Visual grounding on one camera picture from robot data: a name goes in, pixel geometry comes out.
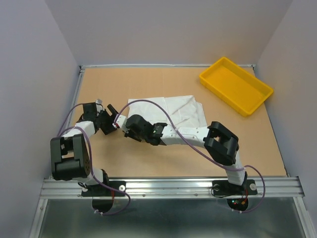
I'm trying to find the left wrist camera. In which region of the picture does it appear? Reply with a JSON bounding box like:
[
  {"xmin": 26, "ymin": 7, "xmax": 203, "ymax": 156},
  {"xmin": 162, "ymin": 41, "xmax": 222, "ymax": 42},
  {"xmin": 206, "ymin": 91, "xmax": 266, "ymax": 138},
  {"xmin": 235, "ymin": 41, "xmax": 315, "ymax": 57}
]
[{"xmin": 95, "ymin": 99, "xmax": 102, "ymax": 105}]

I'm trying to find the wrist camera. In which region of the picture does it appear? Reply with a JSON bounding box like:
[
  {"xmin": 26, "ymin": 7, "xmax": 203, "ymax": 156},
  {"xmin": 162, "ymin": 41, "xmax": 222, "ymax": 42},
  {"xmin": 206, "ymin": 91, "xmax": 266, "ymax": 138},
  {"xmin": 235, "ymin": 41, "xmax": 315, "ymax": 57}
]
[
  {"xmin": 112, "ymin": 115, "xmax": 127, "ymax": 131},
  {"xmin": 95, "ymin": 99, "xmax": 102, "ymax": 105}
]

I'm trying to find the yellow plastic bin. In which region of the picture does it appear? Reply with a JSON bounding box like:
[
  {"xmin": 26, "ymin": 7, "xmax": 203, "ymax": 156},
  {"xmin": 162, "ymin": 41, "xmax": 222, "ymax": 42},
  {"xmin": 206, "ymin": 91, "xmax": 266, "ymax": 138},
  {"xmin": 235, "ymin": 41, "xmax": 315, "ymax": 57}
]
[{"xmin": 199, "ymin": 57, "xmax": 273, "ymax": 117}]

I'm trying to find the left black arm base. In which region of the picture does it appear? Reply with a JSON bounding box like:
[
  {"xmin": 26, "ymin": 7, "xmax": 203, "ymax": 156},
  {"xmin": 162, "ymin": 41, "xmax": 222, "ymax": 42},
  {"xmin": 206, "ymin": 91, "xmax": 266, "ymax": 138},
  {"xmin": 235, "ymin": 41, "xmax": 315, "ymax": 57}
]
[{"xmin": 81, "ymin": 180, "xmax": 126, "ymax": 197}]

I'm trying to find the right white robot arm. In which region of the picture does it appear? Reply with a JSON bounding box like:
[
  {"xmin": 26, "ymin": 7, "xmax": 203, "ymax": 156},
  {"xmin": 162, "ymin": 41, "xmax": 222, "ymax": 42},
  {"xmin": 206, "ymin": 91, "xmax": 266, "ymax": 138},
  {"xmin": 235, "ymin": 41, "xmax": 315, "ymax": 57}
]
[{"xmin": 117, "ymin": 115, "xmax": 247, "ymax": 193}]

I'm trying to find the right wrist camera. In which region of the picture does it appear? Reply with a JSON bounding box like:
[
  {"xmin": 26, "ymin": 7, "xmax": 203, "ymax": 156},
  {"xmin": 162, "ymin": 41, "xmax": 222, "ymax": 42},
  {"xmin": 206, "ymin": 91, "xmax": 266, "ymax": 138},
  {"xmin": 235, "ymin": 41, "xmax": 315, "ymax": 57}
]
[{"xmin": 112, "ymin": 115, "xmax": 127, "ymax": 131}]

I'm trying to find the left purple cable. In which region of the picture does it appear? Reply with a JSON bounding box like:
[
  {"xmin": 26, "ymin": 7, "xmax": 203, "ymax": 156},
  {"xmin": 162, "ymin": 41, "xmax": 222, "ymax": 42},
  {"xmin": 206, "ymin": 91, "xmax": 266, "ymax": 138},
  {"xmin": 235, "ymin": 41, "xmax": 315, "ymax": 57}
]
[{"xmin": 57, "ymin": 103, "xmax": 131, "ymax": 216}]

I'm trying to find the aluminium mounting rail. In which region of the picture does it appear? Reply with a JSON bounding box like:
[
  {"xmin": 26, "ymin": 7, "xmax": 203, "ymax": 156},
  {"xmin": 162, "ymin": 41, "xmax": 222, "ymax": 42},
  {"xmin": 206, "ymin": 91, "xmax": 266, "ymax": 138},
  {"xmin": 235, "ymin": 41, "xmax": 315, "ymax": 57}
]
[{"xmin": 40, "ymin": 177, "xmax": 305, "ymax": 200}]

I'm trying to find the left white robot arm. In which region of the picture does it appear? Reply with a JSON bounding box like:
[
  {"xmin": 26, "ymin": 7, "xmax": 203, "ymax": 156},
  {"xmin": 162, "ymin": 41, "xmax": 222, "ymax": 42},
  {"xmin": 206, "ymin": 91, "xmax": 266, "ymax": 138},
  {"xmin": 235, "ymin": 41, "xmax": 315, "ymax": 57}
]
[{"xmin": 50, "ymin": 101, "xmax": 118, "ymax": 195}]

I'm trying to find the white long sleeve shirt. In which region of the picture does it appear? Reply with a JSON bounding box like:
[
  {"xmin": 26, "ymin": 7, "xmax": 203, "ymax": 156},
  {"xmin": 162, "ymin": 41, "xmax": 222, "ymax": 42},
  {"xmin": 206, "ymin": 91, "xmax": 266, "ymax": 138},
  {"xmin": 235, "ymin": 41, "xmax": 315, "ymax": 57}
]
[{"xmin": 128, "ymin": 95, "xmax": 207, "ymax": 128}]

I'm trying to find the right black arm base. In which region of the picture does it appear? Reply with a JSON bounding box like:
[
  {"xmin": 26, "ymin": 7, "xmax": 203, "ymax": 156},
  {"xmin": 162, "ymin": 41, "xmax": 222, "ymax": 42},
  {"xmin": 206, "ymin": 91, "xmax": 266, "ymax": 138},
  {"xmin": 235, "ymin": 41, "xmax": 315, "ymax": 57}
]
[{"xmin": 212, "ymin": 179, "xmax": 258, "ymax": 196}]

